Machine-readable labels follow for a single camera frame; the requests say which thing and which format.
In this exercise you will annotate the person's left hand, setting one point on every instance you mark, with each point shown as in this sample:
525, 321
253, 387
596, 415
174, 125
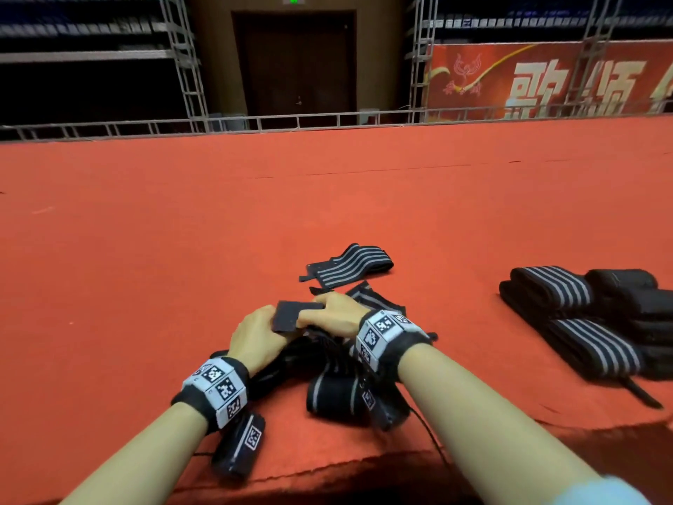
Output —
258, 339

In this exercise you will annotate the person's right hand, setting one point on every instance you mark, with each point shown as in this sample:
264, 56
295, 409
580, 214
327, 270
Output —
336, 315

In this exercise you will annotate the person's left forearm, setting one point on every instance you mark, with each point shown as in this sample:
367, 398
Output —
137, 463

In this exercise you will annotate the person's right forearm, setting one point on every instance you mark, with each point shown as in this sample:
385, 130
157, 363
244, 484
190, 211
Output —
494, 426

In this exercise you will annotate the black wristband with marker tags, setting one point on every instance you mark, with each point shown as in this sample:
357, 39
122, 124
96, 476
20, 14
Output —
214, 392
389, 342

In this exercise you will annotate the metal railing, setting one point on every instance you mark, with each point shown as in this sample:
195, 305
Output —
263, 121

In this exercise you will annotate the dark brown door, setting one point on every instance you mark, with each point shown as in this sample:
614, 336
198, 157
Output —
294, 68

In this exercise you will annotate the metal truss column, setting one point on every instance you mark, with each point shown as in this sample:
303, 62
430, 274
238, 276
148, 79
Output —
423, 52
596, 47
187, 58

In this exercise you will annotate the red banner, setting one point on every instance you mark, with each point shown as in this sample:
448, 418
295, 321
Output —
547, 81

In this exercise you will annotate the light blue sleeve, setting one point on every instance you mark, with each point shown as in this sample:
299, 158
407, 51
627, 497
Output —
605, 491

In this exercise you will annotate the tiered bleacher seats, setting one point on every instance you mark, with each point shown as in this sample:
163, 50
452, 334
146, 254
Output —
79, 31
526, 13

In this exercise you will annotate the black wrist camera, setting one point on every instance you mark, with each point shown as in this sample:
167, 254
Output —
240, 447
384, 407

